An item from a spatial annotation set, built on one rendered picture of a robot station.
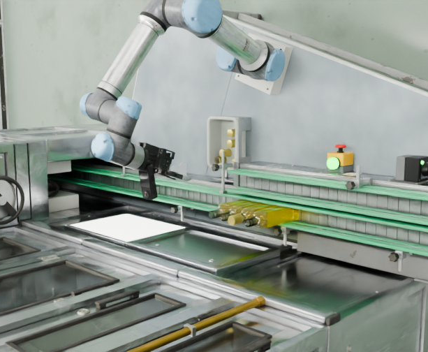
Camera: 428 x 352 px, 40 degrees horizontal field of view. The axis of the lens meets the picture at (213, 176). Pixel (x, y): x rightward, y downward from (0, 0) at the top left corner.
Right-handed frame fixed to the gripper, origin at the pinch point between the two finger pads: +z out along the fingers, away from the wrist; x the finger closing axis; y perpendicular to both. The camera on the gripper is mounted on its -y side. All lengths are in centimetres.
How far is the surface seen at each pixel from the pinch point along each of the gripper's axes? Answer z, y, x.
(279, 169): 44.2, 14.9, -4.7
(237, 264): 21.4, -22.9, -13.5
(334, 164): 45, 19, -27
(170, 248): 19.4, -23.5, 17.8
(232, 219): 22.3, -8.5, -6.1
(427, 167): 49, 21, -60
